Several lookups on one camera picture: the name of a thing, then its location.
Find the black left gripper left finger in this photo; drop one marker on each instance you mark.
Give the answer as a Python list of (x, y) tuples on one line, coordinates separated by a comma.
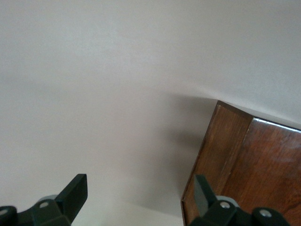
[(73, 197)]

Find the dark red wooden cabinet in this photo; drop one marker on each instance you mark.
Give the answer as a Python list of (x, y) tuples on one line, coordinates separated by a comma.
[(270, 164)]

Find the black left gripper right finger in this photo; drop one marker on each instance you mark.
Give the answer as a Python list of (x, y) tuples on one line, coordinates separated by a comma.
[(202, 199)]

